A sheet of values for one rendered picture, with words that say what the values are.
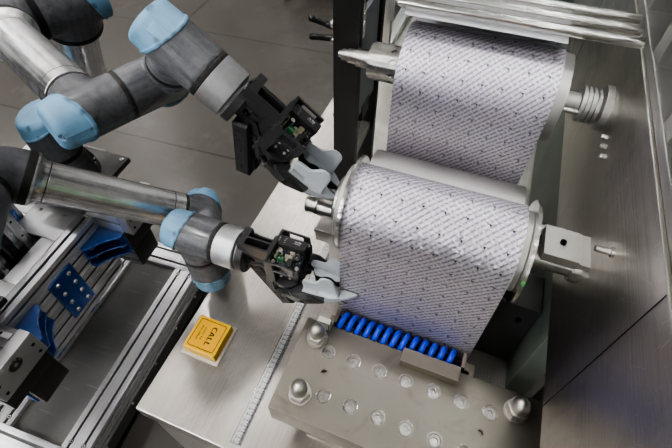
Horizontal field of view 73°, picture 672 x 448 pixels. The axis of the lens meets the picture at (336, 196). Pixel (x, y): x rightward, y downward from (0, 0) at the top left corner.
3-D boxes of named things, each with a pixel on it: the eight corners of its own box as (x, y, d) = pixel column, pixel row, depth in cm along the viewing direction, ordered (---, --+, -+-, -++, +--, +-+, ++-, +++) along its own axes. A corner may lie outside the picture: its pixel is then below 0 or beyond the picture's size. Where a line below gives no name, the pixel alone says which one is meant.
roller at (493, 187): (377, 181, 90) (382, 135, 81) (509, 217, 84) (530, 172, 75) (358, 226, 82) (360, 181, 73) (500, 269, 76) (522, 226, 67)
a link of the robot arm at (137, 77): (106, 84, 71) (109, 56, 61) (170, 56, 76) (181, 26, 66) (136, 128, 72) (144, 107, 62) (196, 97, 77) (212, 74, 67)
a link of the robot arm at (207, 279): (229, 247, 99) (219, 215, 90) (235, 291, 91) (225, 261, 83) (192, 254, 97) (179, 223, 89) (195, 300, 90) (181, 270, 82)
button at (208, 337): (204, 319, 93) (201, 313, 92) (233, 330, 92) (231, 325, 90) (185, 350, 89) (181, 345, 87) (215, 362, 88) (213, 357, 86)
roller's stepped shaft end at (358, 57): (342, 56, 82) (342, 40, 80) (373, 63, 81) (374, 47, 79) (336, 65, 80) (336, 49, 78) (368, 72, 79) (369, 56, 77)
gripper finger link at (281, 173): (303, 195, 66) (259, 154, 64) (298, 199, 68) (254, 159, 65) (317, 175, 69) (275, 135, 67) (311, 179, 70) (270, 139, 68)
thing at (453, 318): (340, 307, 82) (341, 249, 68) (470, 352, 76) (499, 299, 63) (339, 309, 82) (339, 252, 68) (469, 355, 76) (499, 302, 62)
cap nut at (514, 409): (504, 395, 71) (513, 385, 68) (529, 404, 70) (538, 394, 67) (501, 418, 69) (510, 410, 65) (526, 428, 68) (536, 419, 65)
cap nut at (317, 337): (311, 325, 79) (310, 313, 75) (331, 332, 78) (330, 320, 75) (303, 343, 77) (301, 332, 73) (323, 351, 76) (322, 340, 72)
